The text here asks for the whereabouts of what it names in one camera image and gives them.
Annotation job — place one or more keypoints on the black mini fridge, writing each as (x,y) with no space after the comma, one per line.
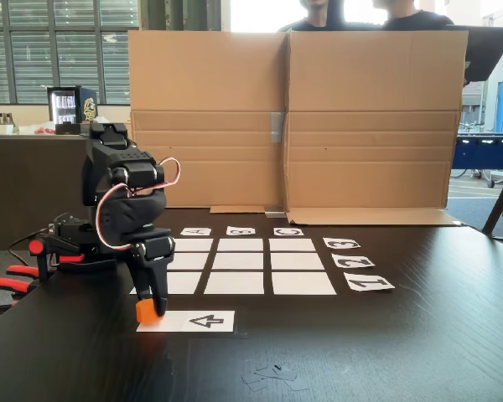
(69,104)

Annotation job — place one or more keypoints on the paper sheet letter A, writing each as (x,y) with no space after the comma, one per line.
(195,231)

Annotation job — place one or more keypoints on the white paper grid black tape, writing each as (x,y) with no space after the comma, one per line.
(239,260)

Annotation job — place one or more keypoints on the paper sheet number 1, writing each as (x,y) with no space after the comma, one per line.
(369,282)

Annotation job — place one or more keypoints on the paper sheet letter C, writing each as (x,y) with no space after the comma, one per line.
(288,231)

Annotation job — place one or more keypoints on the grey duct tape strip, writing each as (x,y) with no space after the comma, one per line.
(275,214)
(278,127)

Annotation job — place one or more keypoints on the paper sheet number 2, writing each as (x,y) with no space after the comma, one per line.
(353,261)

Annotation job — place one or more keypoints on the blue foosball table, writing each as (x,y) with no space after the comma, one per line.
(484,148)

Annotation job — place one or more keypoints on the paper sheet letter B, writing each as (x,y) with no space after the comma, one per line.
(240,230)

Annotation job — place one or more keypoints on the round orange token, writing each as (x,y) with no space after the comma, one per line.
(146,313)

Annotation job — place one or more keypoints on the paper sheet number 3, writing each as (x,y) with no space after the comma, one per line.
(340,243)

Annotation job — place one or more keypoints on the dark wooden stand leg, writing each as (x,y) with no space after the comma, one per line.
(501,201)

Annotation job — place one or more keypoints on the black laptop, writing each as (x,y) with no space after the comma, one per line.
(486,50)

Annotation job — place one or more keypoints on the red black clamp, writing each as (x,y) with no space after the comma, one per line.
(46,257)
(8,285)

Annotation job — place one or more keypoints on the brown cardboard panel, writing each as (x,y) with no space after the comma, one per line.
(205,125)
(373,125)

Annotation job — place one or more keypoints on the white arrow paper sheet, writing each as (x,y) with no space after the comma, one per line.
(209,321)

